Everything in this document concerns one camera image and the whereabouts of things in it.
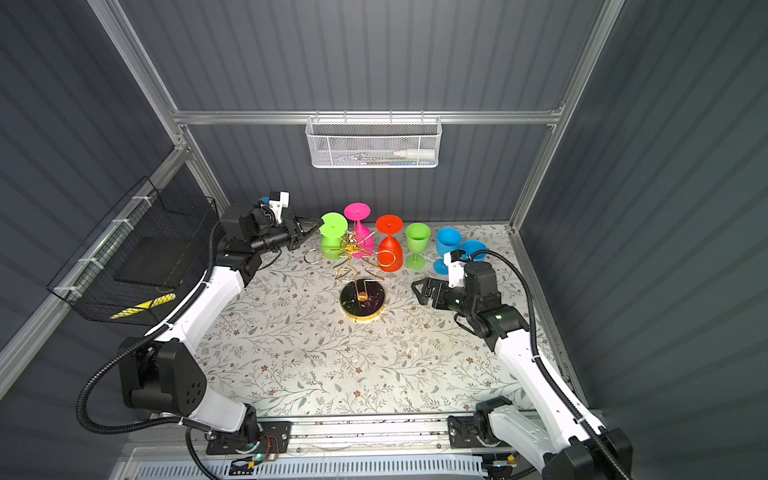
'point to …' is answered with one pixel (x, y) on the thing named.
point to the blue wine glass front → (447, 240)
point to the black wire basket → (146, 254)
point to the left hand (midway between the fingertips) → (323, 221)
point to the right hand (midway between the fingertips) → (429, 289)
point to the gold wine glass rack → (363, 296)
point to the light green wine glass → (418, 237)
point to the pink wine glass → (358, 212)
